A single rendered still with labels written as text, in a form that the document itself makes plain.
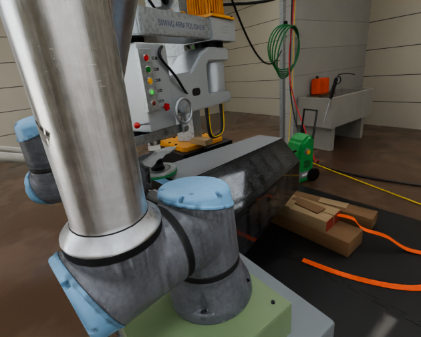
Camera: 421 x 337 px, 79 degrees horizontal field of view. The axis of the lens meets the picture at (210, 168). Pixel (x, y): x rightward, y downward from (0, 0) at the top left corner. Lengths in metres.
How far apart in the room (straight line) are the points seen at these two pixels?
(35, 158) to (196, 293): 0.46
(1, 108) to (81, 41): 7.12
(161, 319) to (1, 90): 7.02
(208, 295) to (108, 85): 0.43
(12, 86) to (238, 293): 7.11
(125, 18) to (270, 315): 0.62
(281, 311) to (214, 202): 0.27
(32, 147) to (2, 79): 6.74
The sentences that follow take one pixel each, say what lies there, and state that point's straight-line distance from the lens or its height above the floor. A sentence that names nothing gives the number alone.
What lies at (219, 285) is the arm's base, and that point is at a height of 1.00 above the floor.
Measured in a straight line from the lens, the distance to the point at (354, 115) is 4.96.
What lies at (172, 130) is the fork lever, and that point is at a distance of 1.52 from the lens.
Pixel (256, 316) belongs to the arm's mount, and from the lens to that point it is 0.61.
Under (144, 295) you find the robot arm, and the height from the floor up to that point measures 1.10.
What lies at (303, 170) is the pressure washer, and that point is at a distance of 3.33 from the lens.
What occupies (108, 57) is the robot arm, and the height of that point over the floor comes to 1.43.
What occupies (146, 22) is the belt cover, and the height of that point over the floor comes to 1.64.
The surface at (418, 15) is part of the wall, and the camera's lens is 6.28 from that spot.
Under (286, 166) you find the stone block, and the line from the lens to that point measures 2.00.
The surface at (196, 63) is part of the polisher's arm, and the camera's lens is 1.68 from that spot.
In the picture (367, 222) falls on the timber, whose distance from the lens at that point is 2.60.
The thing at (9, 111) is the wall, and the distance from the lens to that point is 7.47.
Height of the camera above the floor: 1.41
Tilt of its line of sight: 21 degrees down
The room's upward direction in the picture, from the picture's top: 6 degrees counter-clockwise
